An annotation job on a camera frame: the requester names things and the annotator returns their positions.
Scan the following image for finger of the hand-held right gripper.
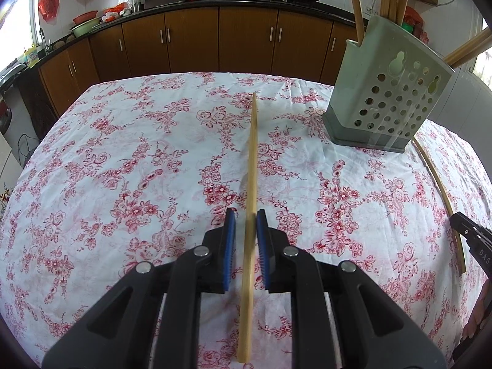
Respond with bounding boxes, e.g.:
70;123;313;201
450;211;492;241

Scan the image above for window beside sink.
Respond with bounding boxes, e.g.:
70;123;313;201
0;0;41;73

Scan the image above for yellow bottle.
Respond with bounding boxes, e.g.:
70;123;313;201
23;44;41;66

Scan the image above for green basin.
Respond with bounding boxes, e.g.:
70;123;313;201
70;21;97;38

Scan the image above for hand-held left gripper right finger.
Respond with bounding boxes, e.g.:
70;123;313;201
256;208;448;369

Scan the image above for green perforated utensil holder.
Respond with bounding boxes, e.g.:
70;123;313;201
322;14;456;153

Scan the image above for black kitchen countertop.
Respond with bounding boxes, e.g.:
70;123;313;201
0;0;370;85

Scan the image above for red floral tablecloth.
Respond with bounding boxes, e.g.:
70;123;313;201
0;71;492;369

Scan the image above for brown wooden base cabinets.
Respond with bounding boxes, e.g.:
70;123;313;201
38;6;370;118

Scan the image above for orange and white plastic bags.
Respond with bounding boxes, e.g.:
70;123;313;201
101;3;131;22

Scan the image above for red plastic bag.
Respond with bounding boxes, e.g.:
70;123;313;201
38;0;61;22

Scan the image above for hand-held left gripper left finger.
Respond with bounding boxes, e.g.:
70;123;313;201
42;208;237;369

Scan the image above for person's right hand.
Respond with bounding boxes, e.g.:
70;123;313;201
461;285;487;341

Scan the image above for red gift packages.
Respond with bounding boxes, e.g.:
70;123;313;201
403;6;430;45

